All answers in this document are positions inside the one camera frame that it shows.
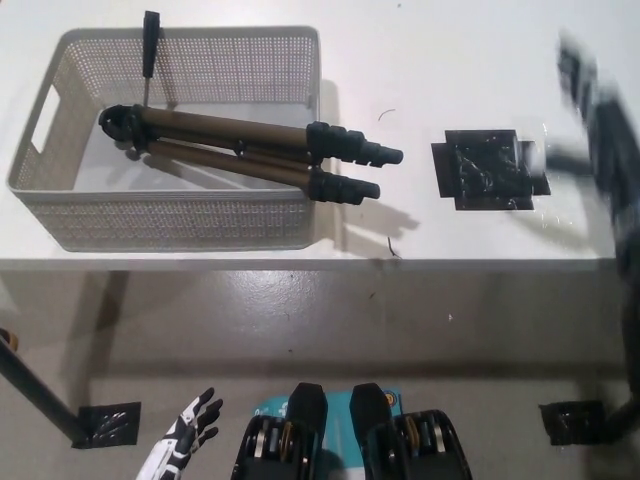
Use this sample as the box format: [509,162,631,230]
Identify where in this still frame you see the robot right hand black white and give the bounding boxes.
[543,29,627,177]

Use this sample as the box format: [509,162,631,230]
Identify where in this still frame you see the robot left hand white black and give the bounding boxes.
[137,387,225,480]

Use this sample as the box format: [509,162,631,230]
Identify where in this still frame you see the bronze tripod with black head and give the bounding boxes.
[98,10,405,207]

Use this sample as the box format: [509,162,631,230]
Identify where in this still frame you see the robot body black teal blocks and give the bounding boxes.
[230,382,474,480]

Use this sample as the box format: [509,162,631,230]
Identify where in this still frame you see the black tape patch on desk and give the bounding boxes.
[430,128,553,213]

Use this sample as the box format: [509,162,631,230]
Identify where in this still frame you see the grey perforated rectangular basket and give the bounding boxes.
[5,25,321,253]

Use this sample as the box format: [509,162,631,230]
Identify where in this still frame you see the black metal table leg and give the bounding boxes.
[0,332,90,449]

